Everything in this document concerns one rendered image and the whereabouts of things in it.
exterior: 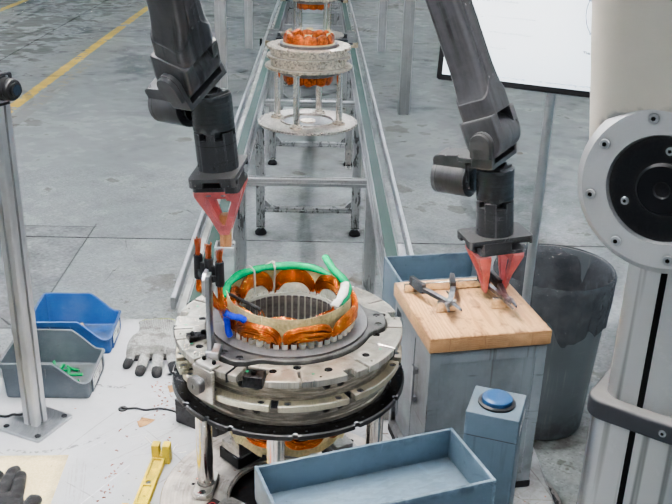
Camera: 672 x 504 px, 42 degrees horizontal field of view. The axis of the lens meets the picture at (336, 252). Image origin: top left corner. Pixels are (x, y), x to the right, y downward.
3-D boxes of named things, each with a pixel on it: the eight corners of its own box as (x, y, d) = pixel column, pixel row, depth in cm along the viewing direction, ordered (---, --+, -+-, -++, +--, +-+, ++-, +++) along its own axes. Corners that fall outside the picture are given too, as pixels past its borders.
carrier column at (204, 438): (198, 481, 138) (193, 365, 130) (214, 481, 139) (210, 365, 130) (197, 491, 136) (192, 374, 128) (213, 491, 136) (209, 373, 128)
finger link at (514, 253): (466, 285, 144) (466, 230, 140) (508, 279, 145) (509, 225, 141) (481, 302, 137) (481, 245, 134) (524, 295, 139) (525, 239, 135)
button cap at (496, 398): (479, 406, 117) (480, 399, 117) (484, 391, 121) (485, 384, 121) (509, 412, 116) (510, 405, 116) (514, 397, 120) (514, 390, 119)
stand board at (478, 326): (393, 295, 147) (394, 282, 146) (501, 288, 151) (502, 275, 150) (429, 354, 129) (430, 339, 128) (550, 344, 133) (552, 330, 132)
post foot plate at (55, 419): (73, 417, 158) (73, 413, 157) (38, 443, 150) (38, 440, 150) (33, 405, 161) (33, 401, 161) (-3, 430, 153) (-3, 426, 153)
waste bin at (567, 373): (471, 386, 320) (485, 243, 298) (575, 388, 321) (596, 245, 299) (489, 447, 285) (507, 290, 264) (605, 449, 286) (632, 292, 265)
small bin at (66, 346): (107, 362, 175) (104, 329, 173) (90, 400, 163) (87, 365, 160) (24, 361, 175) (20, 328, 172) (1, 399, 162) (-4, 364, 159)
